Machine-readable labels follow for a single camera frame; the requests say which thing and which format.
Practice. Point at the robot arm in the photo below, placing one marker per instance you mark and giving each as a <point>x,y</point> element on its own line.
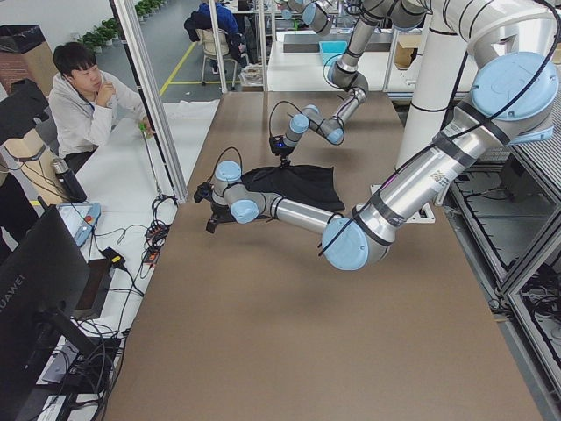
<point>510,102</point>
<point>343,72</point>

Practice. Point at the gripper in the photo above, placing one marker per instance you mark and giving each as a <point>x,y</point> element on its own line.
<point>216,210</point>
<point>283,154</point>

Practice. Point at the black Huawei monitor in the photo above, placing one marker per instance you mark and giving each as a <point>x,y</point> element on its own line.
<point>42,281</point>

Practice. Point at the aluminium frame post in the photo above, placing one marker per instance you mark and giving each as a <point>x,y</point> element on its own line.
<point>135,48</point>

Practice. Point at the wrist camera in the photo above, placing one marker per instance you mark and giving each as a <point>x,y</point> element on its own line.
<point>203,192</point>
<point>277,145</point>

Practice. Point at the cardboard box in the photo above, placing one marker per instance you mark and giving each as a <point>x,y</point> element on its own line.
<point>406,50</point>

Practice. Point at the seated man in hoodie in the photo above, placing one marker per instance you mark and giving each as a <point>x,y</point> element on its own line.
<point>84,101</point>

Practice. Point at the orange USB hub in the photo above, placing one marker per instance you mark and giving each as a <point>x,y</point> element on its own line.
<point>155,237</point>

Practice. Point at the blue plastic bin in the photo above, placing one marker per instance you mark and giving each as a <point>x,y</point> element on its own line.
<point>330,50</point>

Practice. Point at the blue teach pendant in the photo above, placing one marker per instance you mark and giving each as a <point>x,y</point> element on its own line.
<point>80,219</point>

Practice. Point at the black water bottle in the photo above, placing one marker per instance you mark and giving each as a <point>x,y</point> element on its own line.
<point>67,179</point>

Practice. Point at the reacher grabber stick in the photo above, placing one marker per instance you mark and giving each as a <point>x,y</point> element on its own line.
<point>143,131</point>

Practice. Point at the black graphic t-shirt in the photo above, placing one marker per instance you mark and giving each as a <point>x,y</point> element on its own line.
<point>307,184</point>

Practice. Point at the black power adapter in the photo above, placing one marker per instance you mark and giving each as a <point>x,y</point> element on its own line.
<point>117,260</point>

